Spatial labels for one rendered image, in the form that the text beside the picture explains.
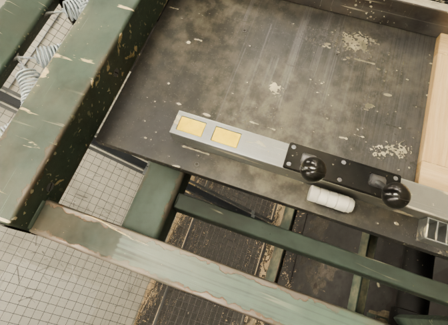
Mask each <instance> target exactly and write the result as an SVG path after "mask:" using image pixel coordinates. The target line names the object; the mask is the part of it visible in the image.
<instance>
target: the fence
mask: <svg viewBox="0 0 448 325"><path fill-rule="evenodd" d="M181 117H187V118H189V119H193V120H196V121H199V122H202V123H206V126H205V129H204V131H203V134H202V135H201V137H198V136H195V135H192V134H189V133H185V132H183V131H179V130H177V126H178V124H179V122H180V120H181ZM216 127H219V128H222V129H225V130H228V131H232V132H234V133H239V134H241V138H240V140H239V143H238V145H237V148H233V147H230V146H227V145H224V144H221V143H217V142H215V141H212V140H211V138H212V136H213V133H214V131H215V128H216ZM169 132H170V134H171V138H172V139H173V141H176V142H178V143H182V144H184V145H189V146H191V147H195V148H197V149H201V150H204V151H207V152H210V153H213V154H216V155H220V156H222V157H226V158H228V159H232V160H234V161H239V162H241V163H245V164H248V165H251V166H255V167H257V168H261V169H263V170H267V171H269V172H274V173H276V174H280V175H282V176H286V177H289V178H292V179H295V180H298V181H301V182H304V183H307V184H311V185H315V186H318V187H320V188H324V189H327V190H331V191H333V192H337V193H339V194H343V195H345V196H349V197H351V198H354V199H357V200H361V201H363V202H367V203H369V204H373V205H376V206H380V207H382V208H386V209H388V210H392V211H395V212H398V213H401V214H404V215H407V216H411V217H413V218H417V219H422V218H425V217H430V218H434V219H436V220H440V221H443V222H446V223H448V192H445V191H442V190H438V189H436V188H432V187H429V186H425V185H423V184H419V183H416V182H412V181H410V180H405V179H403V178H402V179H401V183H402V184H404V185H405V186H406V187H407V188H408V189H409V190H410V192H411V200H410V202H409V204H408V205H407V206H405V207H403V208H399V209H395V208H390V207H388V206H387V205H386V204H385V203H384V202H383V200H382V199H381V198H377V197H374V196H371V195H368V194H365V193H362V192H358V191H356V190H352V189H350V188H345V187H343V186H339V185H337V184H333V183H330V182H327V181H324V180H320V181H318V182H309V181H306V180H305V179H304V178H303V177H302V176H301V173H299V172H295V171H292V170H289V169H286V168H283V163H284V160H285V157H286V154H287V150H288V148H289V144H288V143H284V142H281V141H278V140H275V139H271V138H268V137H264V136H262V135H258V134H255V133H251V132H249V131H245V130H242V129H238V128H235V127H232V126H229V125H225V124H223V123H218V122H216V121H212V120H209V119H206V118H203V117H199V116H197V115H192V114H190V113H186V112H183V111H179V112H178V114H177V116H176V118H175V121H174V123H173V126H172V127H171V130H170V131H169Z"/></svg>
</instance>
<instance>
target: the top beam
mask: <svg viewBox="0 0 448 325"><path fill-rule="evenodd" d="M167 1H168V0H89V2H88V4H87V5H86V6H85V8H84V10H83V11H82V12H81V14H80V16H79V17H78V19H77V20H76V22H75V23H74V25H73V26H72V28H71V30H70V31H69V32H68V34H67V36H66V37H65V38H64V40H63V42H62V44H61V45H60V46H59V48H58V50H57V51H56V53H55V54H54V56H53V57H52V59H51V60H50V62H49V64H48V65H47V66H46V68H45V70H44V71H43V72H42V74H41V76H40V77H39V79H38V80H37V82H36V83H35V85H34V86H33V88H32V89H31V91H30V93H29V94H28V95H27V97H26V99H25V100H24V102H23V104H22V105H21V106H20V108H19V110H18V111H17V113H16V114H15V116H14V117H13V119H12V120H11V122H10V123H9V125H8V127H7V128H6V129H5V131H4V133H3V134H2V135H1V138H0V225H1V226H4V227H7V228H11V229H14V230H18V231H21V232H26V233H29V234H33V233H31V232H30V231H29V228H27V227H28V226H29V223H30V222H31V220H32V218H33V216H34V214H35V213H36V211H37V209H38V208H39V205H40V204H41V202H42V200H44V201H46V200H47V199H48V197H50V198H52V199H55V200H57V201H58V202H59V201H60V200H61V197H62V196H63V194H64V192H65V190H66V188H67V187H68V185H69V183H70V181H71V179H72V178H73V175H74V174H75V171H76V170H77V168H78V166H79V164H80V162H81V161H82V159H83V157H84V155H85V153H86V152H87V149H88V148H89V145H90V144H91V142H92V140H93V138H94V136H95V135H96V133H97V131H98V129H99V127H100V126H101V123H102V122H103V119H104V118H105V116H106V114H107V112H108V110H109V109H110V107H111V105H112V103H113V101H114V100H115V97H116V96H117V93H118V92H119V90H120V88H121V86H122V84H123V83H124V81H125V79H126V77H127V75H128V74H129V72H130V70H131V68H132V66H133V64H134V62H135V60H136V58H137V57H138V55H139V53H140V51H141V49H142V48H143V46H144V44H145V42H146V40H147V38H148V36H149V34H150V32H151V31H152V29H153V27H154V25H155V23H156V22H157V20H158V18H159V16H160V14H161V12H162V10H163V8H164V6H165V5H166V3H167ZM34 235H36V234H34Z"/></svg>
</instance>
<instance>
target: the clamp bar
mask: <svg viewBox="0 0 448 325"><path fill-rule="evenodd" d="M286 1H290V2H294V3H298V4H302V5H306V6H310V7H315V8H318V9H323V10H326V11H331V12H334V13H339V14H342V15H348V16H351V17H356V18H359V19H364V20H367V21H372V22H375V23H380V24H384V25H388V26H392V27H396V28H400V29H404V30H408V31H412V32H416V33H421V34H424V35H429V36H432V37H438V36H439V35H440V34H441V33H444V34H447V35H448V0H286Z"/></svg>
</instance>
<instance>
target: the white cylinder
mask: <svg viewBox="0 0 448 325"><path fill-rule="evenodd" d="M307 200H308V201H311V202H316V203H317V204H321V205H323V206H324V205H325V206H327V207H329V208H333V209H335V210H339V211H341V212H347V213H349V212H352V211H353V209H354V206H355V201H354V200H353V198H350V197H349V196H345V195H343V194H339V193H338V194H337V192H333V191H331V190H330V191H329V190H327V189H324V188H320V187H318V186H315V185H311V187H310V189H309V192H308V194H307Z"/></svg>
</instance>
